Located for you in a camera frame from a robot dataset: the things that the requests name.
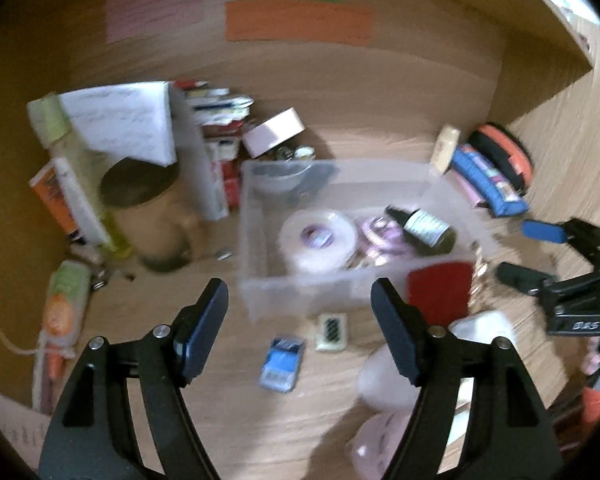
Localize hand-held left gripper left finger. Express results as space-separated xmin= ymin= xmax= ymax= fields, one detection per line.
xmin=39 ymin=278 xmax=229 ymax=480

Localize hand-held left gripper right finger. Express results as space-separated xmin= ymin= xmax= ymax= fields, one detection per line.
xmin=371 ymin=277 xmax=563 ymax=480

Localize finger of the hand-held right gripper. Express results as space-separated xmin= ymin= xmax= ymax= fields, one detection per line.
xmin=521 ymin=219 xmax=567 ymax=245
xmin=495 ymin=261 xmax=555 ymax=296

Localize wooden desktop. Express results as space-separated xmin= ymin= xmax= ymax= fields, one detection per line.
xmin=0 ymin=35 xmax=600 ymax=480

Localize white plastic cup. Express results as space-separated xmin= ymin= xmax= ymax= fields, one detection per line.
xmin=357 ymin=310 xmax=518 ymax=411

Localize red card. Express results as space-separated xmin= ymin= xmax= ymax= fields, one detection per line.
xmin=407 ymin=261 xmax=475 ymax=325

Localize white packet with black pattern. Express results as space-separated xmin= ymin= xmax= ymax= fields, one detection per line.
xmin=314 ymin=312 xmax=351 ymax=352

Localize blue patterned packet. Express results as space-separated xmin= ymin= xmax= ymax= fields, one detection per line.
xmin=452 ymin=144 xmax=530 ymax=218

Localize orange and black round case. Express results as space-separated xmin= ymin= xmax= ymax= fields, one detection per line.
xmin=467 ymin=122 xmax=536 ymax=196

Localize pink flat packet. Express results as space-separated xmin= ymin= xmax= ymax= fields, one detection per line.
xmin=450 ymin=170 xmax=491 ymax=210

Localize blue small packet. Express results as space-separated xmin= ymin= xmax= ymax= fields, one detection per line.
xmin=258 ymin=336 xmax=306 ymax=394

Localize clear plastic bin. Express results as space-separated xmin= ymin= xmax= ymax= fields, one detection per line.
xmin=238 ymin=159 xmax=487 ymax=322

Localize pink tape roll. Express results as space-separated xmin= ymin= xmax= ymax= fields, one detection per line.
xmin=352 ymin=215 xmax=411 ymax=267

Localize orange container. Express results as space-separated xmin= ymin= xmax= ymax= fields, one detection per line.
xmin=580 ymin=367 xmax=600 ymax=438

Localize dark dropper bottle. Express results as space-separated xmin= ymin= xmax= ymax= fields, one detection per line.
xmin=384 ymin=204 xmax=457 ymax=257

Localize pink plastic pouch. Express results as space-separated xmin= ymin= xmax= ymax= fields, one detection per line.
xmin=347 ymin=410 xmax=416 ymax=478

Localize white tape roll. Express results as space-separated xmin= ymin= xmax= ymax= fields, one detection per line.
xmin=279 ymin=209 xmax=358 ymax=276

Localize beige eraser block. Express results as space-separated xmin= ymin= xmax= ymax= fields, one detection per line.
xmin=429 ymin=125 xmax=463 ymax=177

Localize tan jar with dark lid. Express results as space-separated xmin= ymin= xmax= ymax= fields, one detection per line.
xmin=99 ymin=157 xmax=201 ymax=275

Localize orange green pouch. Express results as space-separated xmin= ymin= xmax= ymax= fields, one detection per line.
xmin=40 ymin=259 xmax=93 ymax=356

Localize clear bowl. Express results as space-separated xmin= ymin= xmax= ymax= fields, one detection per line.
xmin=252 ymin=160 xmax=338 ymax=196

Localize orange and white tube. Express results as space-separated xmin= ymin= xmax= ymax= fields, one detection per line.
xmin=29 ymin=157 xmax=112 ymax=253

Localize stack of small books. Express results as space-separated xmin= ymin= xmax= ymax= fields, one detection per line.
xmin=174 ymin=79 xmax=256 ymax=206

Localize pink and white box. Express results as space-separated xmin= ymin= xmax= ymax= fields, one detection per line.
xmin=242 ymin=107 xmax=305 ymax=158

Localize cardboard piece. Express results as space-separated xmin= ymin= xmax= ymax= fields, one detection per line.
xmin=0 ymin=382 xmax=53 ymax=473

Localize white paper sheets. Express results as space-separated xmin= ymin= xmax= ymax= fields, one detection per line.
xmin=59 ymin=80 xmax=177 ymax=167

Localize yellow bottle with green cap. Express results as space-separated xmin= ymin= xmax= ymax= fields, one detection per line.
xmin=26 ymin=94 xmax=133 ymax=260

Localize orange paper sheet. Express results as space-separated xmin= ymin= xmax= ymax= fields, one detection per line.
xmin=225 ymin=0 xmax=373 ymax=43

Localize pink paper sheet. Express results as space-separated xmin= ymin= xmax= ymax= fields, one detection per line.
xmin=105 ymin=0 xmax=206 ymax=43

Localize white rope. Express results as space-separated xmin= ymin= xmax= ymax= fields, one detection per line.
xmin=0 ymin=305 xmax=46 ymax=357

